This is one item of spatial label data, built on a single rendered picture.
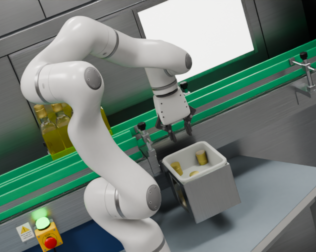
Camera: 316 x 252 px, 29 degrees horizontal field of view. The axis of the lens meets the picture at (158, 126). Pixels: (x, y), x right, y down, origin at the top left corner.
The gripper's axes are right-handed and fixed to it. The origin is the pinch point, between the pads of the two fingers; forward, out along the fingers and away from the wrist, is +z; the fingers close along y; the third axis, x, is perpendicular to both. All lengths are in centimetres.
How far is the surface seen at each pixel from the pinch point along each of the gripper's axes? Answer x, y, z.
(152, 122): -22.6, 2.8, 2.0
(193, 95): -29.6, -16.9, 1.4
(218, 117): -20.3, -20.7, 9.7
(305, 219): -41, -53, 83
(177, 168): -10.7, 2.3, 16.7
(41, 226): -7, 53, 13
